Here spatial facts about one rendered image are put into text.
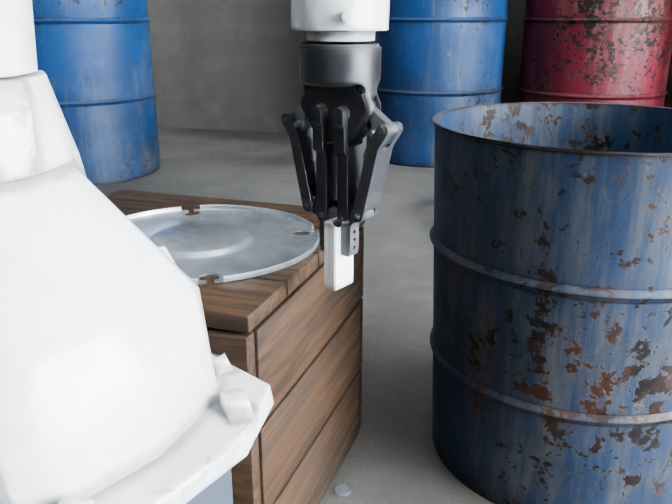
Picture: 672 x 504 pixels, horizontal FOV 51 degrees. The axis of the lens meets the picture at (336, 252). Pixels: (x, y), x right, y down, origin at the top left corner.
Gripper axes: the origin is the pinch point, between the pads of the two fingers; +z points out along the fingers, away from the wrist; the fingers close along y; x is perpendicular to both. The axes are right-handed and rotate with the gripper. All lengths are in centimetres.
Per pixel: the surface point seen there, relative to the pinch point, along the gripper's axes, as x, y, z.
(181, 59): 201, -267, 1
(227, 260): -1.9, -14.3, 3.5
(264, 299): -7.0, -3.6, 3.7
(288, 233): 9.8, -15.8, 3.4
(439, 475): 22.1, 0.7, 38.5
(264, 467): -8.7, -2.8, 21.6
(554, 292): 19.9, 14.9, 6.7
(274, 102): 222, -219, 21
